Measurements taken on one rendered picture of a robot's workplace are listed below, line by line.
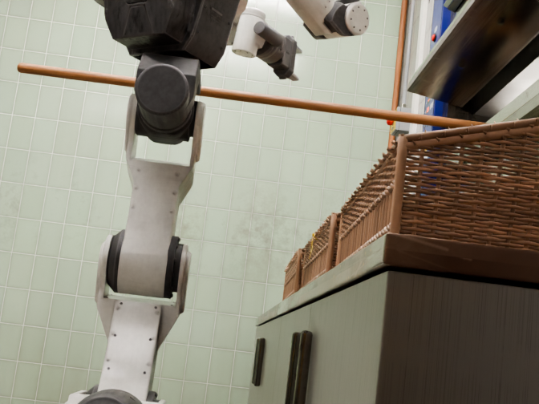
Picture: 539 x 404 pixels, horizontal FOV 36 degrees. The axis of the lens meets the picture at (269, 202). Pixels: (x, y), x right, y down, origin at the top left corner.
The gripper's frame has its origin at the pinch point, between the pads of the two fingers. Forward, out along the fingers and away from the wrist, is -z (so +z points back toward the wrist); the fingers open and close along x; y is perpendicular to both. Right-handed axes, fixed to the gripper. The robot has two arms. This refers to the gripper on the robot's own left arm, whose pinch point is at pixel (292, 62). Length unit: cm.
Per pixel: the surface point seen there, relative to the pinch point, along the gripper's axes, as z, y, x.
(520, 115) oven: -10, 63, 16
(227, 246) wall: -104, -88, 39
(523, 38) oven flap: -18, 60, -8
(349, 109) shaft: -18.6, 9.9, 8.7
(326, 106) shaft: -14.5, 4.2, 8.7
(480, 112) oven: -73, 31, -6
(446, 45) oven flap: -24.5, 36.0, -11.1
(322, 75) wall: -123, -61, -44
